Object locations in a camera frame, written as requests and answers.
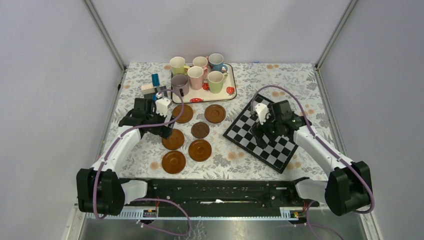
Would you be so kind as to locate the floral tablecloth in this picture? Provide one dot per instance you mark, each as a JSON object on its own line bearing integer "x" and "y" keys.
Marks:
{"x": 227, "y": 160}

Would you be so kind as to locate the pink mug front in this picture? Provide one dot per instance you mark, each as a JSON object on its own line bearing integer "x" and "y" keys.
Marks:
{"x": 196, "y": 76}

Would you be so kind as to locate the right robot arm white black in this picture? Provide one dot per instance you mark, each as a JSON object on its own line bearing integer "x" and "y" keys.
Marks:
{"x": 348, "y": 188}

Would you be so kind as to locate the black white chessboard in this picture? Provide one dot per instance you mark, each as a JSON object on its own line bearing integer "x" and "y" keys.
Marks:
{"x": 277, "y": 154}

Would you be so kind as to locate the dark walnut coaster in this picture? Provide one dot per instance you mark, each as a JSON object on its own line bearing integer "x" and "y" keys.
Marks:
{"x": 200, "y": 130}

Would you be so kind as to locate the blue mug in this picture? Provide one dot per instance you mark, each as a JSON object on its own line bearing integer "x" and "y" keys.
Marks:
{"x": 216, "y": 63}

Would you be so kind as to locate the brown coaster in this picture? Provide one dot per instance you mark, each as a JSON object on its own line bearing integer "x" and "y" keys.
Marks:
{"x": 215, "y": 113}
{"x": 200, "y": 150}
{"x": 175, "y": 140}
{"x": 186, "y": 116}
{"x": 173, "y": 162}

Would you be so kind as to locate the toy block stack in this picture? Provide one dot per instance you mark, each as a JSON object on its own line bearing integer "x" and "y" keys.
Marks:
{"x": 150, "y": 90}

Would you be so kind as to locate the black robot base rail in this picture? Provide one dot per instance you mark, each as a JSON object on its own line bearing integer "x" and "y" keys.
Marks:
{"x": 211, "y": 198}

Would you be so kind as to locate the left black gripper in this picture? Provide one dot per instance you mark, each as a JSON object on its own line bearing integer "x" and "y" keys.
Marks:
{"x": 163, "y": 130}

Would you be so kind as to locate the grey purple mug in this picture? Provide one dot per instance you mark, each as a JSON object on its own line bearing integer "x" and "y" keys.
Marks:
{"x": 180, "y": 83}

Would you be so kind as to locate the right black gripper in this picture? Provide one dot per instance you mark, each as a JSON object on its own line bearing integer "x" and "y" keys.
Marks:
{"x": 258, "y": 130}

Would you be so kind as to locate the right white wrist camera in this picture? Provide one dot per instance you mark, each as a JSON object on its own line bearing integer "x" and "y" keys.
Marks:
{"x": 262, "y": 112}

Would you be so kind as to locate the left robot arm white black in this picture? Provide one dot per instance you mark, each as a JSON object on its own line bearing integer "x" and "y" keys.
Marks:
{"x": 99, "y": 189}

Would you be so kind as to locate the green mug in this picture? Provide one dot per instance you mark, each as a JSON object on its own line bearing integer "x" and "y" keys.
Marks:
{"x": 216, "y": 80}

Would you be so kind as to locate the pink mug back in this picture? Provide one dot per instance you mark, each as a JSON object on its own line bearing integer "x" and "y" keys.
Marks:
{"x": 202, "y": 62}

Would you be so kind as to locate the pink mug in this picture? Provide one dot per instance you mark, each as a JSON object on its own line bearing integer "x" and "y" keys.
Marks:
{"x": 202, "y": 62}
{"x": 196, "y": 76}

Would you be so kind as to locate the yellow mug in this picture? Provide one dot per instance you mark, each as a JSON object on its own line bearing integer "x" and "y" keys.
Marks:
{"x": 178, "y": 66}

